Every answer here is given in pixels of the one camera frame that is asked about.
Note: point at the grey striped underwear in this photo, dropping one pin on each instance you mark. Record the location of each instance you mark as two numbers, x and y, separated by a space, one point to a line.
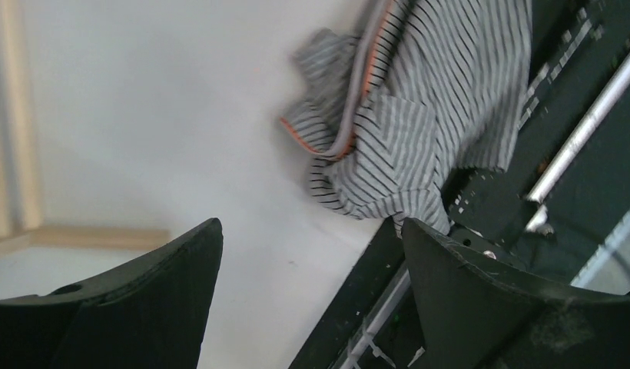
426 87

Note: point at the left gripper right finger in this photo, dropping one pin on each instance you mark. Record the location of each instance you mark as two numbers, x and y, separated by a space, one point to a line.
477 312

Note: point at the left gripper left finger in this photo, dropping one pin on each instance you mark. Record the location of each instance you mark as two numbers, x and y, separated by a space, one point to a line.
150 312

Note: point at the wooden clothes rack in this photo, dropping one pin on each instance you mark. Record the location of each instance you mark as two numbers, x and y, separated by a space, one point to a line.
22 223

